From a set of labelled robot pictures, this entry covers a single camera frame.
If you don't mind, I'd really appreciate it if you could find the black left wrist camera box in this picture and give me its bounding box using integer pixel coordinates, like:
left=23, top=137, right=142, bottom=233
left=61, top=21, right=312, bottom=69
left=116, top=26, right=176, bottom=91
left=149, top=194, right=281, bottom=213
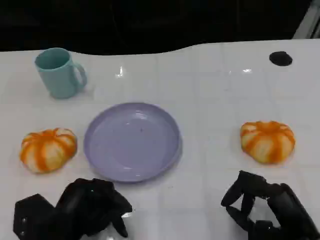
left=13, top=193, right=56, bottom=240

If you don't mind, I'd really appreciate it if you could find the black backdrop cloth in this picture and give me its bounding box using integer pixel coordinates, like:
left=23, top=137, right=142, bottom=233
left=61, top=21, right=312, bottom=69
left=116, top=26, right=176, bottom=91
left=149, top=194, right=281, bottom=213
left=0, top=0, right=313, bottom=56

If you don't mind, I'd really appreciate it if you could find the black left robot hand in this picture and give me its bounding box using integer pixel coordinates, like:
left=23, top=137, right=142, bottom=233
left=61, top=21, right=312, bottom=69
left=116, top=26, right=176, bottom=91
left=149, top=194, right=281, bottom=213
left=53, top=177, right=133, bottom=240

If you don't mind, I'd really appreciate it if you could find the orange white toy bread roll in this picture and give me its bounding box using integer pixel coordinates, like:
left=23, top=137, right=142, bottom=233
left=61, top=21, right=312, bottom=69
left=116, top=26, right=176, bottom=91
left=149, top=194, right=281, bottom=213
left=19, top=127, right=78, bottom=175
left=239, top=120, right=296, bottom=165

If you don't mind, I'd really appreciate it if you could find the silver metal frame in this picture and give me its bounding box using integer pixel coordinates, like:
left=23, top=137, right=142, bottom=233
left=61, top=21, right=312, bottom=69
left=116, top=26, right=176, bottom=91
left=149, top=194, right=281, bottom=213
left=292, top=0, right=320, bottom=40

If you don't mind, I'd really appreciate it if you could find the black round table grommet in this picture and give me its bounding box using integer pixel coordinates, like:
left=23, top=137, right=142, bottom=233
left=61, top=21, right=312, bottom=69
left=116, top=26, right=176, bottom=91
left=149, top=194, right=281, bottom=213
left=269, top=51, right=293, bottom=67

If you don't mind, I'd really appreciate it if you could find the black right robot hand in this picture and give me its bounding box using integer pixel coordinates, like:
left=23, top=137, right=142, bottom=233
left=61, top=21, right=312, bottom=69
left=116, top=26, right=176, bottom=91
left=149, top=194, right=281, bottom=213
left=220, top=170, right=320, bottom=240

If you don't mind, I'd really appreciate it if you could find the lilac plate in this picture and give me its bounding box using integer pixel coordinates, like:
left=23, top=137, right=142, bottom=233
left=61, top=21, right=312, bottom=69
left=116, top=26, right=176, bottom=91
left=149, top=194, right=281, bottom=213
left=83, top=102, right=183, bottom=185

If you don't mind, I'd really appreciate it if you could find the pale green mug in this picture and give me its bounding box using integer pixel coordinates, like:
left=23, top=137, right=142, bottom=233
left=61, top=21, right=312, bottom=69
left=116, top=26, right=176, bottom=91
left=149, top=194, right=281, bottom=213
left=34, top=47, right=88, bottom=100

